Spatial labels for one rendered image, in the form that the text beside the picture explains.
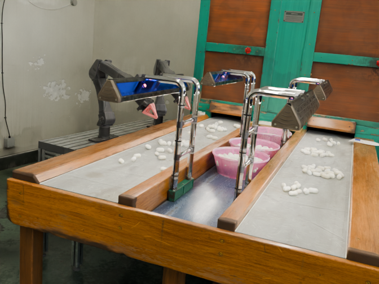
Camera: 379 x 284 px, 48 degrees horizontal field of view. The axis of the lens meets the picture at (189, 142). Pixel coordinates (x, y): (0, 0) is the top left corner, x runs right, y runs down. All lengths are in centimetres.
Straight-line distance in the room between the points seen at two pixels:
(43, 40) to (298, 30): 240
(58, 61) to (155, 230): 332
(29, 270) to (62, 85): 302
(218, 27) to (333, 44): 77
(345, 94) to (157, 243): 193
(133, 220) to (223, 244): 29
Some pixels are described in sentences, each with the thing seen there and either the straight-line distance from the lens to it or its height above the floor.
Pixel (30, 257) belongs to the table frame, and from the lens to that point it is 171.
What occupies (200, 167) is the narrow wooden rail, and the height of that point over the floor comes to 72.
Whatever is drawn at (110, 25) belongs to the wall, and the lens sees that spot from 471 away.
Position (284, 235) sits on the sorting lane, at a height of 74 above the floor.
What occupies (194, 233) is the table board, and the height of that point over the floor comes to 71.
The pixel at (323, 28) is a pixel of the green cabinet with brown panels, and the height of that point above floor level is 142.
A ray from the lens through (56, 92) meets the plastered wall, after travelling 448.
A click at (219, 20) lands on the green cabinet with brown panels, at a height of 143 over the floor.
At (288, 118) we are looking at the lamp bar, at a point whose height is 107.
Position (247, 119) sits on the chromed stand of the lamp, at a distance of 144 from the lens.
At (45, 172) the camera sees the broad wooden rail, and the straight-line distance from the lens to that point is 158.
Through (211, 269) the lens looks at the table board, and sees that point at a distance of 129.
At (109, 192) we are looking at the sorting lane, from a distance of 145.
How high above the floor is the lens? 124
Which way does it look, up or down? 13 degrees down
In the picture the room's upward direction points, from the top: 6 degrees clockwise
